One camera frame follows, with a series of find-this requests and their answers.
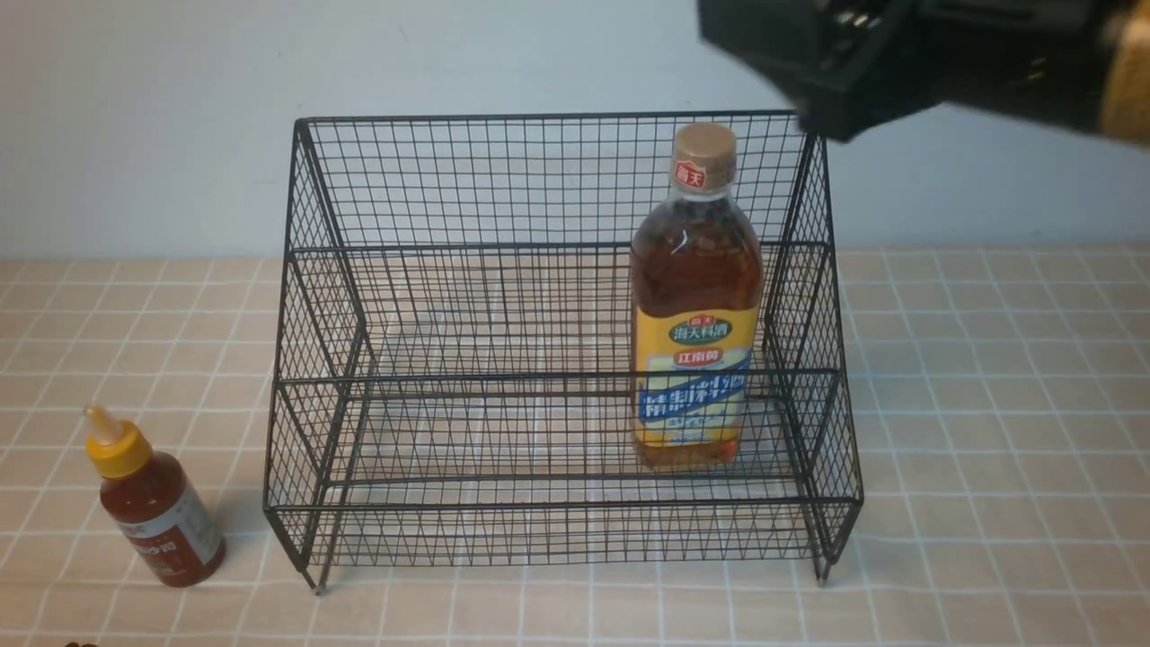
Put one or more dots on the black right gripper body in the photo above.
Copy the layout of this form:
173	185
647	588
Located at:
851	66

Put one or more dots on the large cooking wine bottle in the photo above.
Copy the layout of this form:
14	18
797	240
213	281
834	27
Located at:
696	276

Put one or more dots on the small red sauce bottle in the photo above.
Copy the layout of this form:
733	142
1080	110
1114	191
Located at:
149	496

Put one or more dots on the checkered beige tablecloth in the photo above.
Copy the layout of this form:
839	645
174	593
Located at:
1000	403

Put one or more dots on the black wire mesh shelf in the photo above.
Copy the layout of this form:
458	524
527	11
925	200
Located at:
452	381

